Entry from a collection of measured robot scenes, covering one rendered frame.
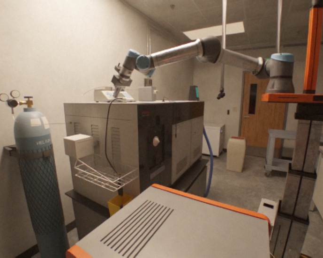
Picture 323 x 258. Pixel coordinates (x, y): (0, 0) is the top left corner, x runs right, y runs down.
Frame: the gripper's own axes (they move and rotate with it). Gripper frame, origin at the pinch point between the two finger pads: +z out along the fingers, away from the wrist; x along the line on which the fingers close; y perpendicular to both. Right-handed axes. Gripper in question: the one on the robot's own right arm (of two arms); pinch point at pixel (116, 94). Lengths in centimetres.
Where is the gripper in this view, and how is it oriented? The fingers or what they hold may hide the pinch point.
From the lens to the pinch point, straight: 117.5
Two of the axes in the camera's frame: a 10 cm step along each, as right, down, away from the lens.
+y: 6.6, 6.7, -3.4
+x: 5.7, -1.5, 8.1
